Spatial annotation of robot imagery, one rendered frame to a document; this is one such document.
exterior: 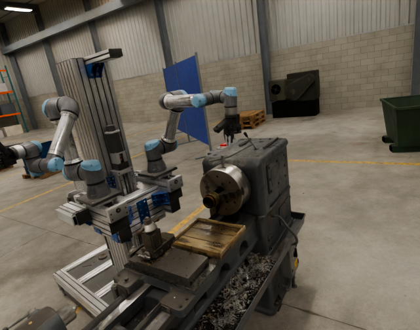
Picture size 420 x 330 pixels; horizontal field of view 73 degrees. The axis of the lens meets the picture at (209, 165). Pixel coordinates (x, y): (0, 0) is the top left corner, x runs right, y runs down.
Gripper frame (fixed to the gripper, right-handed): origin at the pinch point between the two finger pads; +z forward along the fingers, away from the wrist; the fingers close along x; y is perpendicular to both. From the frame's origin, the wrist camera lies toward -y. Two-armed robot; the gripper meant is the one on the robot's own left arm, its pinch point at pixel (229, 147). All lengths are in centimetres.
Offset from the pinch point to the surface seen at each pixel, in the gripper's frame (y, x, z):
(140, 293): -72, -29, 51
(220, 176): -7.3, -0.9, 17.2
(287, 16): 749, 710, -180
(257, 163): 15.5, -8.4, 11.6
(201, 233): -26, -6, 49
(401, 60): 916, 374, -13
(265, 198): 19.4, -11.9, 35.7
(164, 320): -68, -52, 48
